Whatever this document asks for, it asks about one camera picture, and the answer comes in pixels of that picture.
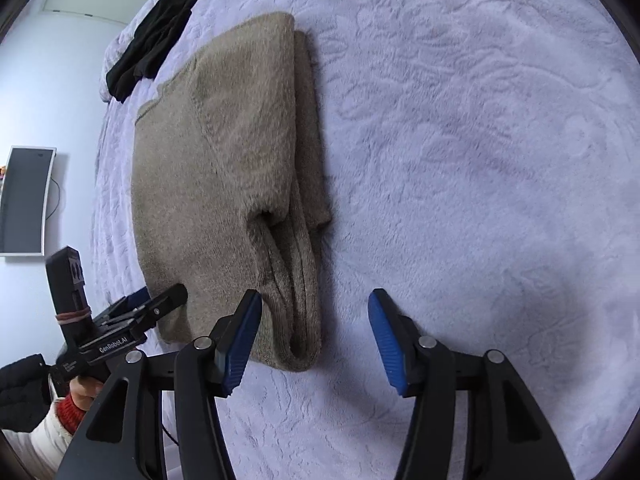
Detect wall-mounted flat screen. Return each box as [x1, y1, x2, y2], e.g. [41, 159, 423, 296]
[0, 146, 57, 257]

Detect black garment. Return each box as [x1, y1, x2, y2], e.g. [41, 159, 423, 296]
[105, 0, 232, 102]

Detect person's left hand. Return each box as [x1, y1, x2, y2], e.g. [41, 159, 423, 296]
[67, 374, 106, 411]

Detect beige knit sweater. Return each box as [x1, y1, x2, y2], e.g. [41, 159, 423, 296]
[131, 11, 333, 373]

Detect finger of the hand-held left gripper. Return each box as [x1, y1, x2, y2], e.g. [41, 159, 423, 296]
[106, 287, 152, 318]
[139, 283, 189, 332]

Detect lavender fleece blanket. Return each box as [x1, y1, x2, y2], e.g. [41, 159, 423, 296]
[90, 0, 640, 480]

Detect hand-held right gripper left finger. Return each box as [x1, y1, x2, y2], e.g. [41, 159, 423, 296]
[55, 289, 263, 480]

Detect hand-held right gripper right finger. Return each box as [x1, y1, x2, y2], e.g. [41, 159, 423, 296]
[367, 288, 576, 480]

